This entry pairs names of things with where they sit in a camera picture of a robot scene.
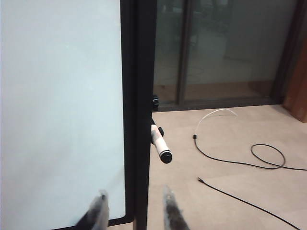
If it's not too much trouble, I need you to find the black knob on frame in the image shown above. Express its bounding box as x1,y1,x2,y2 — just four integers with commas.
151,94,161,111

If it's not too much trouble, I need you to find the thin black floor cable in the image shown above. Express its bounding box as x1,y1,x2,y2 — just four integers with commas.
197,176,302,230

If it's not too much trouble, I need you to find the white and black floor cable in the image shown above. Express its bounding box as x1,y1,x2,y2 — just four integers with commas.
191,108,307,172

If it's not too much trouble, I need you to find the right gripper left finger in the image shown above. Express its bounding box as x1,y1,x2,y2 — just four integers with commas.
75,188,110,230

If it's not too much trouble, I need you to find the whiteboard with black frame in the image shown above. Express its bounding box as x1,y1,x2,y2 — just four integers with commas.
0,0,158,230

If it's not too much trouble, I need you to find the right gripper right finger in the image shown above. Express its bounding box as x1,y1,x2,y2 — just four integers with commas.
162,184,190,230

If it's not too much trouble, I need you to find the white marker pen black cap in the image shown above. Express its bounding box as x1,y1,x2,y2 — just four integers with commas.
150,124,173,164

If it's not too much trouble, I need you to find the brown wooden panel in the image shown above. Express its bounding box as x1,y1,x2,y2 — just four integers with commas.
282,35,307,123

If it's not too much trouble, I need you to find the dark framed glass sliding door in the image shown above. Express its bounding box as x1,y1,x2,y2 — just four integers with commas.
153,0,307,112

